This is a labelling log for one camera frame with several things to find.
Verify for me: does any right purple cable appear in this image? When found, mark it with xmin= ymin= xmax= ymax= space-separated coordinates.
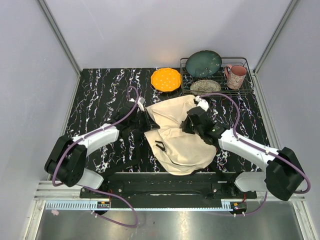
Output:
xmin=194 ymin=92 xmax=311 ymax=217

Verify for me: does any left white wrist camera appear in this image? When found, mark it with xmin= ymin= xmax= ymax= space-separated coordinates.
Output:
xmin=129 ymin=97 xmax=145 ymax=112

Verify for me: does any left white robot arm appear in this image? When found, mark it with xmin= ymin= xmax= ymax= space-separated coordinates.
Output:
xmin=44 ymin=100 xmax=160 ymax=198

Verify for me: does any black wire dish rack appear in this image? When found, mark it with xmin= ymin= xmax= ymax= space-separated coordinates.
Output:
xmin=180 ymin=57 xmax=254 ymax=97

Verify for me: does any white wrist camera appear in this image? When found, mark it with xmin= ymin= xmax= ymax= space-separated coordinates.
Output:
xmin=129 ymin=97 xmax=145 ymax=112
xmin=194 ymin=96 xmax=209 ymax=112

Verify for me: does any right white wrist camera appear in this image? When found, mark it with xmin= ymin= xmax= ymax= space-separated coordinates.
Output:
xmin=194 ymin=96 xmax=209 ymax=112

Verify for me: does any beige canvas backpack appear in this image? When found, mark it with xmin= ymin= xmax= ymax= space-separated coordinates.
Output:
xmin=144 ymin=95 xmax=217 ymax=176

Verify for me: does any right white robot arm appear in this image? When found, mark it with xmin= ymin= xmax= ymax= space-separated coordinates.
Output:
xmin=181 ymin=106 xmax=307 ymax=201

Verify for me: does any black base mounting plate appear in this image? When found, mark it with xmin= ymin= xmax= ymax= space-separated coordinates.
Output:
xmin=79 ymin=172 xmax=257 ymax=201

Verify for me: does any beige patterned plate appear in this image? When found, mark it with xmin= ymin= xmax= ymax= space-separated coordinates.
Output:
xmin=190 ymin=79 xmax=222 ymax=96

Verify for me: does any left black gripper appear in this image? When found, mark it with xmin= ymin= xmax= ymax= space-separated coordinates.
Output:
xmin=128 ymin=108 xmax=160 ymax=133

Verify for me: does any pink patterned mug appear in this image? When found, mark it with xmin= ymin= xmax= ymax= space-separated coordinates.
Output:
xmin=224 ymin=65 xmax=247 ymax=90

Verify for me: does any dark teal plate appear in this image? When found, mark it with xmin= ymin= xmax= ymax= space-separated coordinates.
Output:
xmin=185 ymin=50 xmax=222 ymax=78

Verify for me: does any orange polka dot plate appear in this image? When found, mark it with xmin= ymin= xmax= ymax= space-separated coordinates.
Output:
xmin=150 ymin=68 xmax=182 ymax=93

